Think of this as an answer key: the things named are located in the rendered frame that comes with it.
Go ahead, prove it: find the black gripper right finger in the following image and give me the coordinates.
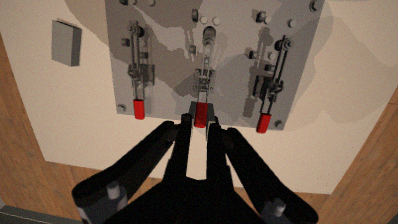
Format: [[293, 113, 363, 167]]
[[206, 103, 319, 224]]

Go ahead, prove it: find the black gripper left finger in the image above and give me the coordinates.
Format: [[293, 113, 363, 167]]
[[71, 101, 196, 224]]

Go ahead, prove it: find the grey metal fixture plate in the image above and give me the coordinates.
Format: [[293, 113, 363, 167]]
[[105, 0, 325, 131]]

